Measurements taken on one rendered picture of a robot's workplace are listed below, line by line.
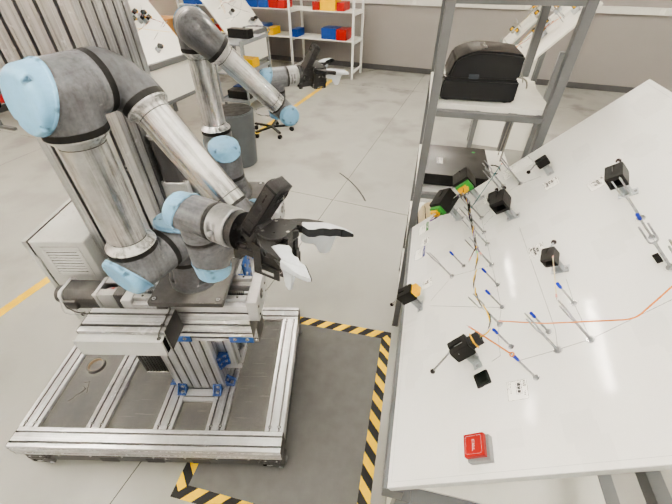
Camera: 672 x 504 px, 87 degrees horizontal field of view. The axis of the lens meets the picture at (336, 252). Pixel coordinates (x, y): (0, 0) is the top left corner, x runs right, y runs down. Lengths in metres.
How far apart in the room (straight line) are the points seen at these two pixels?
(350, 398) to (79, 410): 1.38
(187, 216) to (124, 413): 1.60
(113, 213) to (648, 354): 1.13
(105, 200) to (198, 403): 1.37
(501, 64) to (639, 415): 1.27
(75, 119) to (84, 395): 1.74
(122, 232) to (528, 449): 1.00
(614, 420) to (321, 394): 1.58
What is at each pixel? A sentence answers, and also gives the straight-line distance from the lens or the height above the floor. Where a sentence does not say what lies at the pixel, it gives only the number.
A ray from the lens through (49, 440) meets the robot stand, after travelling 2.26.
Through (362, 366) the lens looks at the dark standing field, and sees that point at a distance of 2.28.
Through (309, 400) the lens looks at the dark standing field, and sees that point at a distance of 2.18.
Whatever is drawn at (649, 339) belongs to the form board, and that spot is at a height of 1.35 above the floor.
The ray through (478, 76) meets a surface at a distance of 1.68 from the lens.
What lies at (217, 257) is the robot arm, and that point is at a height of 1.47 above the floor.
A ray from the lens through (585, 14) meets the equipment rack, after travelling 1.64.
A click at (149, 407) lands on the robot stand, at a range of 2.14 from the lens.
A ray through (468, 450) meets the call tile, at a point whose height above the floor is 1.09.
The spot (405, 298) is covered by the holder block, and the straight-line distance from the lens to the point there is 1.32.
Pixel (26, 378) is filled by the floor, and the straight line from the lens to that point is 2.90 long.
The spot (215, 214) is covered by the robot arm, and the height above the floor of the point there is 1.59.
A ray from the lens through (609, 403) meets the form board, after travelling 0.91.
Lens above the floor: 1.94
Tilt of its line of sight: 41 degrees down
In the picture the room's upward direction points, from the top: straight up
